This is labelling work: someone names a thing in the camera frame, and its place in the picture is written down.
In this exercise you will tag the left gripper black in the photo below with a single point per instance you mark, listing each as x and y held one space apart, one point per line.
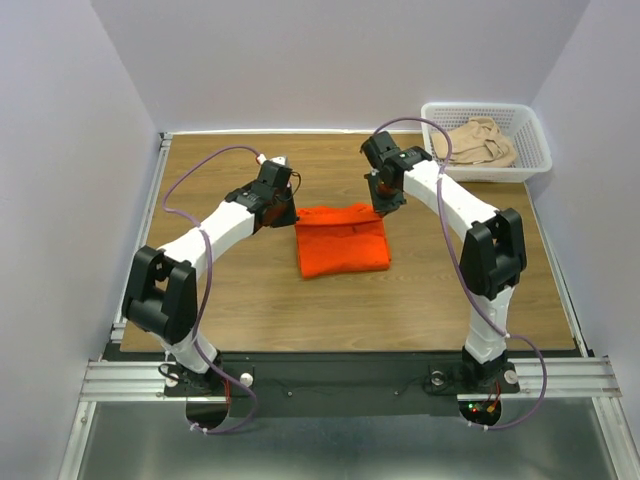
289 218

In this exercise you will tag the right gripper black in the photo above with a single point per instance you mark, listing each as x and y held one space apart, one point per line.
384 205

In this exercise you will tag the orange t-shirt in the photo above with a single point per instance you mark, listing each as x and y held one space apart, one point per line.
342 240

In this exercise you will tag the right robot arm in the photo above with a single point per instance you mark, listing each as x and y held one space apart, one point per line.
487 244

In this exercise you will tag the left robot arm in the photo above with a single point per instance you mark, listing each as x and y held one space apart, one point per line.
161 293

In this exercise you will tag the beige t-shirt in basket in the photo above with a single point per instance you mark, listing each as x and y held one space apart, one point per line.
480 143

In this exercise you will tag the white plastic laundry basket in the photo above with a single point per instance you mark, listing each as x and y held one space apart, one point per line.
518 122

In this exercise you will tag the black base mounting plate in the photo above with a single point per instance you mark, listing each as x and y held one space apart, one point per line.
338 384

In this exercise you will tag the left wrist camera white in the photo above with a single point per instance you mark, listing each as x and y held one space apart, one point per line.
281 161

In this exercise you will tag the aluminium frame rail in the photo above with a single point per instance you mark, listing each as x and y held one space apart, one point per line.
555 427

